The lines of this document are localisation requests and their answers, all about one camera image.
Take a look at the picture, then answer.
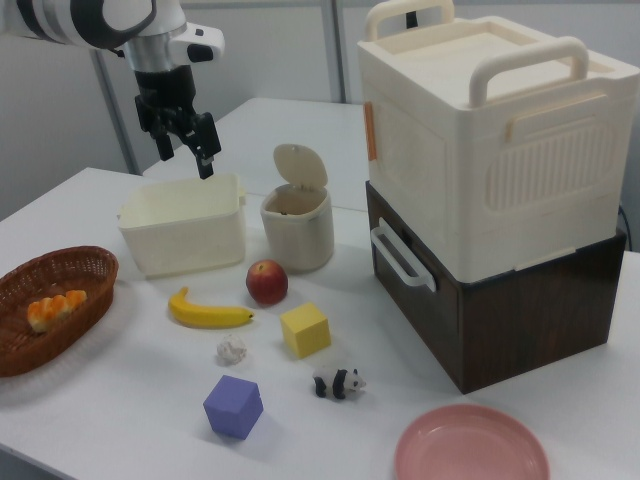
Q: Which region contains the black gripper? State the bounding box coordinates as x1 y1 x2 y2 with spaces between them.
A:
132 64 223 181

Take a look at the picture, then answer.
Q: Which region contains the white paper ball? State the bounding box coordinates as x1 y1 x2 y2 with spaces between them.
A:
215 333 249 364

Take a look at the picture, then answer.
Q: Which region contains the small cream trash can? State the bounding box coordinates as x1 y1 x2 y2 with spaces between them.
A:
259 143 335 274

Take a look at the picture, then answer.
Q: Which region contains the cream rectangular plastic bin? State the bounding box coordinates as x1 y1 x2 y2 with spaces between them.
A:
116 172 249 280

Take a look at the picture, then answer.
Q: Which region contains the red apple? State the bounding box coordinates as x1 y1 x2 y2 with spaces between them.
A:
245 258 290 307

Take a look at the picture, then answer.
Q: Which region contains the yellow banana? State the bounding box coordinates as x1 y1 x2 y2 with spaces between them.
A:
167 286 256 330

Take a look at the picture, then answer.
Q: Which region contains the orange strip on storage box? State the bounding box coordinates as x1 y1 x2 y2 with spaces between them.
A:
363 101 379 162

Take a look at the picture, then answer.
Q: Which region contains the orange glazed bread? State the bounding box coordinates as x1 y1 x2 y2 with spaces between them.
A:
26 289 88 334

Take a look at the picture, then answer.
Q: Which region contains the yellow cube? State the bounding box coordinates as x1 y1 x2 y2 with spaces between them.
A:
279 301 333 360

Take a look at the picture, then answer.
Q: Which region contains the brown wicker basket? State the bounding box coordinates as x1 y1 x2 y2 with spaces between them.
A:
0 244 121 379

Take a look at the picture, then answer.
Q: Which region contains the purple cube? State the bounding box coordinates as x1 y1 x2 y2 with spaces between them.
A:
202 374 265 441

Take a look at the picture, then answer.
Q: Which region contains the panda toy figure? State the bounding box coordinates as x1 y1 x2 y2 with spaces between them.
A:
312 367 368 401

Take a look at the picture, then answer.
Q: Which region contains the dark brown wooden drawer box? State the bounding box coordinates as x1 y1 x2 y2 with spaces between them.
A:
364 179 629 397

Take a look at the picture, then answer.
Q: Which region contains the pink plate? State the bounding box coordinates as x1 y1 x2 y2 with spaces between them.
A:
393 403 551 480

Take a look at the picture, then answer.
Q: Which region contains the dark metal frame post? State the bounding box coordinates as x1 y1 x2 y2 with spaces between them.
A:
324 0 349 105

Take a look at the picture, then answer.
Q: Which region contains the white drawer handle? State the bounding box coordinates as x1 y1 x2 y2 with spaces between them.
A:
369 217 439 292

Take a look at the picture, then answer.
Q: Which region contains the cream storage box with handles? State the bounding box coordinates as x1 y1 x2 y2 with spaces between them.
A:
356 0 640 281

